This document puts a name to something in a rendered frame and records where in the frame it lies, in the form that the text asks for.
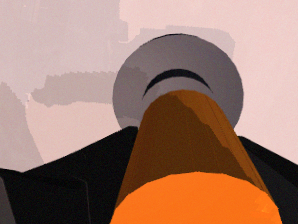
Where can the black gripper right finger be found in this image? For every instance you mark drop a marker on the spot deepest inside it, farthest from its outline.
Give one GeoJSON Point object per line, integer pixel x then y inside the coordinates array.
{"type": "Point", "coordinates": [280, 177]}

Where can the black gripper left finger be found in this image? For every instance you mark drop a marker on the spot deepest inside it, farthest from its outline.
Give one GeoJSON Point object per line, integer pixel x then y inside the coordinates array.
{"type": "Point", "coordinates": [80, 188]}

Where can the orange ribbed knob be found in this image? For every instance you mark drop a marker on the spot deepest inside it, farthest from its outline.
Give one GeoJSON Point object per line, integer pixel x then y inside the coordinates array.
{"type": "Point", "coordinates": [187, 166]}

